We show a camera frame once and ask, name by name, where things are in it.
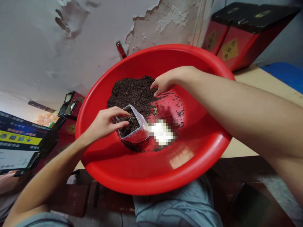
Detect person's left hand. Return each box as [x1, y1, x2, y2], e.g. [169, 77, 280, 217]
[86, 106, 131, 143]

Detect person's right hand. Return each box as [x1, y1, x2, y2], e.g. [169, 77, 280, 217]
[150, 66, 200, 98]

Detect person's right index finger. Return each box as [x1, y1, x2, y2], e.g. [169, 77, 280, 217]
[150, 78, 164, 90]

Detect person's left index finger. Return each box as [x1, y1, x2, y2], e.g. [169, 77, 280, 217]
[108, 106, 131, 118]

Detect person's left thumb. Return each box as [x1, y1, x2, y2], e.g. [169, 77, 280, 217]
[110, 120, 130, 130]

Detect person's right thumb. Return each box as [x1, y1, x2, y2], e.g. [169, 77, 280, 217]
[153, 87, 169, 98]

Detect silver foil pouch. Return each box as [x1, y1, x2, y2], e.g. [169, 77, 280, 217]
[115, 105, 150, 144]

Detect pile of dark tea leaves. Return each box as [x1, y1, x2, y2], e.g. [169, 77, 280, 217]
[106, 75, 186, 152]

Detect small white rectangular object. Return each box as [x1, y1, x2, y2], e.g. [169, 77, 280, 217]
[147, 119, 178, 146]

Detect red plastic basin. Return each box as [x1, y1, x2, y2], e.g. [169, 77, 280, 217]
[75, 44, 236, 196]

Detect small red clip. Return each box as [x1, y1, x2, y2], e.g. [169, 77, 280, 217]
[116, 41, 127, 60]

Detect black open box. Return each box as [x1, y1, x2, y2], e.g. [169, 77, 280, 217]
[57, 99, 79, 118]

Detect red box with black lid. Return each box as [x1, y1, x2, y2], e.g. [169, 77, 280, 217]
[217, 4, 301, 72]
[203, 2, 260, 56]

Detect person's legs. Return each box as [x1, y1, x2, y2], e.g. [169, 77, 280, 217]
[14, 174, 224, 227]

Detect stack of printed cartons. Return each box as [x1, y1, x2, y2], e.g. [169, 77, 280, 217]
[0, 110, 60, 177]

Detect blue flat sheet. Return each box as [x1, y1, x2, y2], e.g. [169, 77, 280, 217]
[260, 62, 303, 94]

